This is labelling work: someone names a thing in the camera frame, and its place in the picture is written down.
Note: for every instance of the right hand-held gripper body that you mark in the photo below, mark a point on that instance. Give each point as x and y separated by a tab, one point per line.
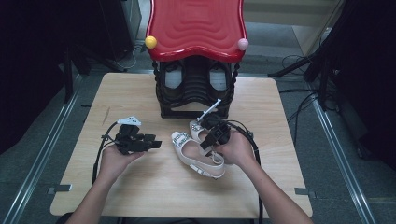
219	132

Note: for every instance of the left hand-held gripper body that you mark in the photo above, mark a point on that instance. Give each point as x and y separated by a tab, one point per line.
130	143

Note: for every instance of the white slingback heel shoe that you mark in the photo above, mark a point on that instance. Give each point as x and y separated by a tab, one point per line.
193	154
195	130

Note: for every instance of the black leather shoe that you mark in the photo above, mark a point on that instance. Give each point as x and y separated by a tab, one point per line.
218	81
172	79

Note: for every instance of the red and black shoe rack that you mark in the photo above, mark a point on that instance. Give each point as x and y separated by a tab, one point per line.
196	28

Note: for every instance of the person's right hand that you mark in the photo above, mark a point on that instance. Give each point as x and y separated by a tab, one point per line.
238	151

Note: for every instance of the person's left hand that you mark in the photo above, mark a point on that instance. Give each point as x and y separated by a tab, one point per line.
113	163

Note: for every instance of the grey tape strip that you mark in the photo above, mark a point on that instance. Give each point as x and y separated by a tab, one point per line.
59	188
305	192

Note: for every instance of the black metal stand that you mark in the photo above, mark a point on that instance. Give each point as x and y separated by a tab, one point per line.
67	77

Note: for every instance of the pink ball knob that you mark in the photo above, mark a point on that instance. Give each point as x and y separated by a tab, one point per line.
243	44

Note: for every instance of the yellow ball knob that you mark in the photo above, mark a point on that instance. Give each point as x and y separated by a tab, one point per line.
151	42

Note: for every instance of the black tripod stand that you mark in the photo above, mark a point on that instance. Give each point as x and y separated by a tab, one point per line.
311	62

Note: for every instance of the dark curtain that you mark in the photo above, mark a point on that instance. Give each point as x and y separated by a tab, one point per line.
31	62
370	77

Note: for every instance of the metal floor rail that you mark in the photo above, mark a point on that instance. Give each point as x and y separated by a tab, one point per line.
342	161
40	155

